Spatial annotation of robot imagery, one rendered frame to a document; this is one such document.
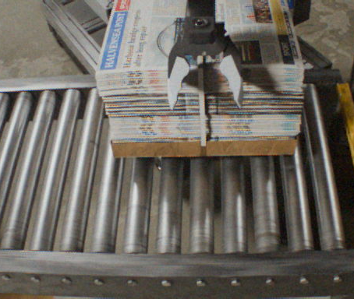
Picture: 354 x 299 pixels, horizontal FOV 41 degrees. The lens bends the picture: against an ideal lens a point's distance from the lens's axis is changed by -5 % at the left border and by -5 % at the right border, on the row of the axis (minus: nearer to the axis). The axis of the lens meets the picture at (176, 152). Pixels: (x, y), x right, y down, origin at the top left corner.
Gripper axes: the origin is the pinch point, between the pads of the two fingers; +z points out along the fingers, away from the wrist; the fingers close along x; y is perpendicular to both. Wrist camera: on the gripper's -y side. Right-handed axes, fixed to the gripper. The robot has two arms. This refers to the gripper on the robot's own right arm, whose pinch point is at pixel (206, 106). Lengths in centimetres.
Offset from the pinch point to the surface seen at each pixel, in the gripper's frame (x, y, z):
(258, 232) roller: -9.4, 5.3, 26.3
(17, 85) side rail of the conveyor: 50, 39, 1
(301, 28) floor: -46, 186, 0
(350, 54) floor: -69, 169, 11
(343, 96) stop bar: -31.3, 31.6, 5.2
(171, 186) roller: 8.0, 13.2, 19.5
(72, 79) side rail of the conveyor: 35, 40, 1
